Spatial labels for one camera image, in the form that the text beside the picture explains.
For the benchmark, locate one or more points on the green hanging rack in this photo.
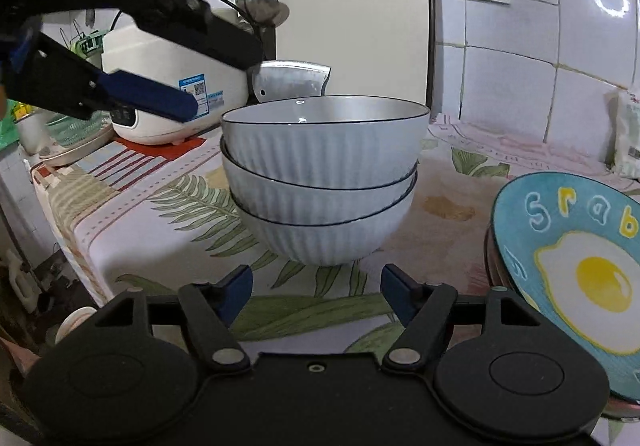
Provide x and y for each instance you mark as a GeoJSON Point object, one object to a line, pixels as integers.
{"type": "Point", "coordinates": [85, 44]}

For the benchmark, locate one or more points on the white plastic packet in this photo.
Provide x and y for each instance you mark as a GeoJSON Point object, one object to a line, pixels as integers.
{"type": "Point", "coordinates": [627, 136]}

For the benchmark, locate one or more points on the steel cleaver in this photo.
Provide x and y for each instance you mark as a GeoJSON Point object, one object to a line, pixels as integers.
{"type": "Point", "coordinates": [290, 79]}

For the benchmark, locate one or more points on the cream cutting board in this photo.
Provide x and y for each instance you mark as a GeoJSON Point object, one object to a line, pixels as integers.
{"type": "Point", "coordinates": [350, 1]}

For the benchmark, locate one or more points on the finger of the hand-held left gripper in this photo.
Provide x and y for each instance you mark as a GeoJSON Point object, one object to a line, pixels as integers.
{"type": "Point", "coordinates": [150, 96]}
{"type": "Point", "coordinates": [210, 31]}

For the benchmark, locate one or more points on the white rice cooker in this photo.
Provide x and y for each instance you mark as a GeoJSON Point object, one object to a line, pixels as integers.
{"type": "Point", "coordinates": [145, 131]}

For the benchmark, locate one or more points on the green plastic colander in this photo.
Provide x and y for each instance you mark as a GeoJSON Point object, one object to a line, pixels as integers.
{"type": "Point", "coordinates": [80, 131]}

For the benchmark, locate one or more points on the white ribbed bowl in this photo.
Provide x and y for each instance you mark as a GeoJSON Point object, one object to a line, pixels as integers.
{"type": "Point", "coordinates": [320, 146]}
{"type": "Point", "coordinates": [320, 241]}
{"type": "Point", "coordinates": [280, 198]}

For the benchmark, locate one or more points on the white dish under colander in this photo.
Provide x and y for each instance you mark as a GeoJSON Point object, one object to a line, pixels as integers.
{"type": "Point", "coordinates": [70, 154]}

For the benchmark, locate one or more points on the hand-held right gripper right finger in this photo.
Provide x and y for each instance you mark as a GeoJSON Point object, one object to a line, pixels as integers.
{"type": "Point", "coordinates": [397, 296]}

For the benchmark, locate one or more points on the floral tablecloth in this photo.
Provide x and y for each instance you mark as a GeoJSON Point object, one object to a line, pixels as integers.
{"type": "Point", "coordinates": [175, 206]}

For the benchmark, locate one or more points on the blue fried egg plate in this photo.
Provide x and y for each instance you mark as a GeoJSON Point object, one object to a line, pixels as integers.
{"type": "Point", "coordinates": [575, 236]}

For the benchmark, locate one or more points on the striped patchwork cloth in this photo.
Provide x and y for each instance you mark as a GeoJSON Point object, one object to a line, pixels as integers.
{"type": "Point", "coordinates": [75, 196]}

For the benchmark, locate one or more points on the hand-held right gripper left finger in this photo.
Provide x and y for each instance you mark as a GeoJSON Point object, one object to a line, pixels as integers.
{"type": "Point", "coordinates": [237, 296]}

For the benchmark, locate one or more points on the white plastic jug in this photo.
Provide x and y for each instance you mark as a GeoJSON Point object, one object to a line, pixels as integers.
{"type": "Point", "coordinates": [15, 276]}

